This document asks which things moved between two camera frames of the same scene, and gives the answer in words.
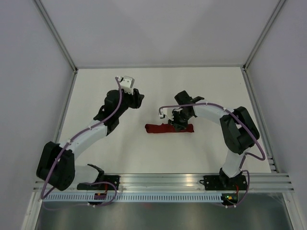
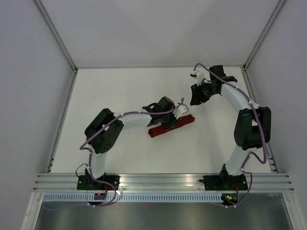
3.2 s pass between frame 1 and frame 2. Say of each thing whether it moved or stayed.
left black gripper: moved
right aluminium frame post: stayed
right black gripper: moved
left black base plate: stayed
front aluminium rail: stayed
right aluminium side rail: stayed
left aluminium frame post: stayed
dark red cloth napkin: moved
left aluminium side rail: stayed
